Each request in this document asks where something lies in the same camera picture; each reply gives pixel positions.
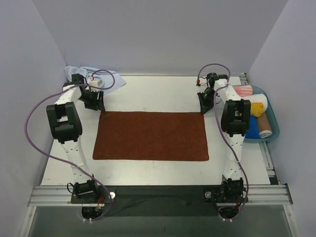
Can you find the blue plastic tray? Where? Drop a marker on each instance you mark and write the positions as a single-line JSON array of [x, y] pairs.
[[271, 118]]

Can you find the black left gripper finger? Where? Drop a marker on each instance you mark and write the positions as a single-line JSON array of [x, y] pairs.
[[100, 101], [93, 105]]

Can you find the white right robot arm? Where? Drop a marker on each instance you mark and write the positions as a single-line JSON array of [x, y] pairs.
[[234, 123]]

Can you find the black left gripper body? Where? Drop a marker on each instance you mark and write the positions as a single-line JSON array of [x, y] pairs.
[[93, 99]]

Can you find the aluminium frame rail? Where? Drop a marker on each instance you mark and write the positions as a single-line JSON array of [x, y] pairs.
[[257, 195]]

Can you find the pink striped rolled towel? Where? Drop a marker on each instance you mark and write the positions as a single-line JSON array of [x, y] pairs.
[[244, 90]]

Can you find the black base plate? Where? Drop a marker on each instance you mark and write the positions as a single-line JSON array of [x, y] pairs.
[[161, 208]]

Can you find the brown towel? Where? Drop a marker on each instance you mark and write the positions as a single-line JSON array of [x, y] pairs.
[[153, 136]]

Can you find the blue rolled towel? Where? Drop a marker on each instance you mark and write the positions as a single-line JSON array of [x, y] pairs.
[[253, 131]]

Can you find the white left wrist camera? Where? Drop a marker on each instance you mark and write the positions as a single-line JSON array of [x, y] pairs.
[[95, 82]]

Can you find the yellow rolled towel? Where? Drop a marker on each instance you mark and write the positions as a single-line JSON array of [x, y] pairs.
[[257, 109]]

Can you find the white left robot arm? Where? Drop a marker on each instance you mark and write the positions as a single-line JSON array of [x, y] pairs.
[[66, 127]]

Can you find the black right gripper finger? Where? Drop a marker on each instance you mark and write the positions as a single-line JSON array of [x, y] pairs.
[[206, 108], [201, 102]]

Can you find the light blue towel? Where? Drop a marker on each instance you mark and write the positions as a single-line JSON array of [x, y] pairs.
[[111, 79]]

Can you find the tan rolled towel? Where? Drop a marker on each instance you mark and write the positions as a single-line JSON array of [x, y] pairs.
[[264, 127]]

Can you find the white rolled towel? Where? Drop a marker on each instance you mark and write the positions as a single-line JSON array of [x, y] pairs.
[[258, 98]]

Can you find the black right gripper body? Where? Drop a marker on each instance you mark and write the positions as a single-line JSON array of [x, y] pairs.
[[206, 100]]

